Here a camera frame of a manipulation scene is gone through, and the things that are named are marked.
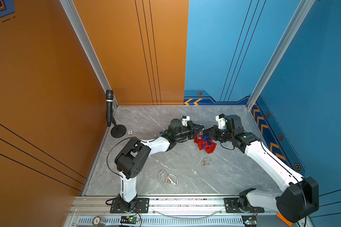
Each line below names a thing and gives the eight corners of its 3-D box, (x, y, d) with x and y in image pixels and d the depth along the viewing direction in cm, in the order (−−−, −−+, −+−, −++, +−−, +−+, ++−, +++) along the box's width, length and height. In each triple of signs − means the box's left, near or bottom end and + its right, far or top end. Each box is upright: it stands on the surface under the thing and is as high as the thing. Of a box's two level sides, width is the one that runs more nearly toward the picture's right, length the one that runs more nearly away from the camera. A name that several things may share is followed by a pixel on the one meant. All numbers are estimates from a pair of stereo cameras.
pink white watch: (167, 185, 82) (167, 183, 80) (168, 175, 85) (168, 173, 83) (177, 185, 82) (177, 183, 80) (177, 175, 85) (177, 173, 83)
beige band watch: (162, 185, 82) (161, 184, 80) (156, 175, 86) (156, 173, 84) (169, 180, 84) (169, 179, 82) (164, 170, 87) (163, 169, 85)
